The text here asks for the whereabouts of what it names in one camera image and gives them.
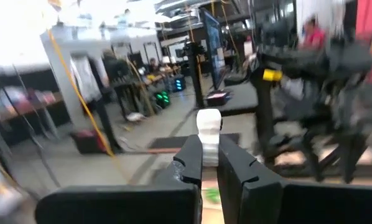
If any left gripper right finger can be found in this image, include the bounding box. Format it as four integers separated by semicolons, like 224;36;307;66
216;135;372;224

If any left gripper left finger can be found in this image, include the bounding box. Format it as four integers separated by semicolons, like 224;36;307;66
35;134;203;224

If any white skeleton toy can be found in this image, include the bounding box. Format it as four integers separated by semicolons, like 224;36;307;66
196;108;223;167

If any green skeleton toy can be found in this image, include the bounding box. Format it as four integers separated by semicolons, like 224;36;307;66
204;188;221;205

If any grey desk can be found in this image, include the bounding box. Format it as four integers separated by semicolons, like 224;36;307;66
221;81;259;116

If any blue-screen monitor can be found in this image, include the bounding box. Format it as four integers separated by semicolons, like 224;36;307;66
201;9;226;90

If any black and red case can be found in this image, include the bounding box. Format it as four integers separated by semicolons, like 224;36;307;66
70;129;108;155

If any blue-lit computer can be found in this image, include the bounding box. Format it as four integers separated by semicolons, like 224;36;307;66
172;76;187;93

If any black computer case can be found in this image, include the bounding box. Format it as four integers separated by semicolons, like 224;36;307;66
154;90;171;109

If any wooden-top desk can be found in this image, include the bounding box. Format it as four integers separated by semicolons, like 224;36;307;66
113;73;174;121

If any white patterned cloth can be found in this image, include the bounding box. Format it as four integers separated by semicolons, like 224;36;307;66
70;55;103;103

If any yellow cable tag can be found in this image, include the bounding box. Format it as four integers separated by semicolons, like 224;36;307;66
262;68;284;82

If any thick yellow cable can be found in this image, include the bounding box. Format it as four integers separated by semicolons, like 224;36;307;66
47;29;116;158

